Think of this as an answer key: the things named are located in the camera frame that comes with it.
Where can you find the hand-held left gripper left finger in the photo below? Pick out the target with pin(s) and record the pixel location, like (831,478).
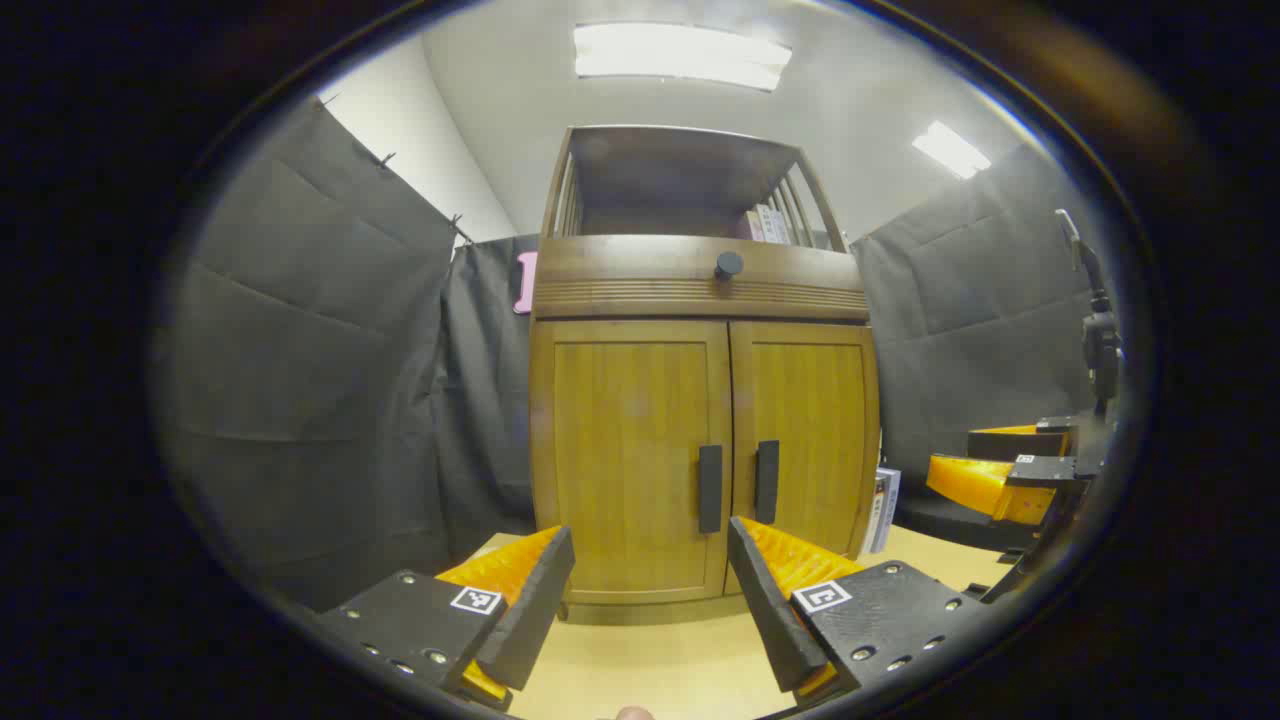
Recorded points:
(535,610)

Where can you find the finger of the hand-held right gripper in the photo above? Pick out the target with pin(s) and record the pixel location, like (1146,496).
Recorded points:
(1010,445)
(1045,472)

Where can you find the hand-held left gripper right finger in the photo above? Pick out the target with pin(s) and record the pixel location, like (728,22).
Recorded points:
(770,620)

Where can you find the wooden shoe cabinet door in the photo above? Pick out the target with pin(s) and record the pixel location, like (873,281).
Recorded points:
(620,450)
(810,420)

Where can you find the wooden double-door shoe cabinet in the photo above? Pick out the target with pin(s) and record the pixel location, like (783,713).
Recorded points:
(640,265)

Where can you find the black backdrop cloth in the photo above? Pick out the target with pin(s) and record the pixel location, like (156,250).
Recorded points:
(970,330)
(320,360)
(485,400)

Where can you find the white printed booklet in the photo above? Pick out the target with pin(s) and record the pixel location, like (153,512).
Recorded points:
(883,510)

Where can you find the small ceiling light panel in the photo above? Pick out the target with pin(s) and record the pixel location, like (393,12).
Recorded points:
(950,150)

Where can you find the white printed books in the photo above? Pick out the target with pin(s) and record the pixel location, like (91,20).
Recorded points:
(768,225)

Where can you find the round black knob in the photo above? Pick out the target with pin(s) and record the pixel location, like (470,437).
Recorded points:
(728,265)

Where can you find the large ceiling light panel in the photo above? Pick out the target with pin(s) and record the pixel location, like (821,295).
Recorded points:
(680,55)

